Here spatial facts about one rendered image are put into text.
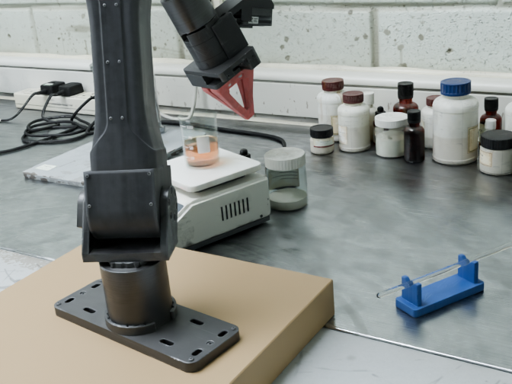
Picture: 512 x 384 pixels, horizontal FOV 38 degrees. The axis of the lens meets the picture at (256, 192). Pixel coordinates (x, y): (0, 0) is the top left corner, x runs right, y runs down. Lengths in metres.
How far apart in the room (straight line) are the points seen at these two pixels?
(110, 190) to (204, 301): 0.16
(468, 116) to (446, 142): 0.05
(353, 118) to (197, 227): 0.42
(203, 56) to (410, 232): 0.36
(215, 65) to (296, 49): 0.51
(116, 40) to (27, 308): 0.30
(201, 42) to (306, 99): 0.50
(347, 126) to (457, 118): 0.19
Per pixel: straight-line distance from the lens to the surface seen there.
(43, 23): 1.91
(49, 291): 0.84
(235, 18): 1.03
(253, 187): 1.00
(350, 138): 1.28
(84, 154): 1.41
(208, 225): 0.97
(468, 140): 1.21
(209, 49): 0.98
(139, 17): 0.69
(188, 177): 0.98
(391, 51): 1.40
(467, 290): 0.84
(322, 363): 0.73
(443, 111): 1.20
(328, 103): 1.33
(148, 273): 0.69
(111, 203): 0.68
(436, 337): 0.77
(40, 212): 1.19
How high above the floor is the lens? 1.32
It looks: 21 degrees down
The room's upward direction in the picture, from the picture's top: 5 degrees counter-clockwise
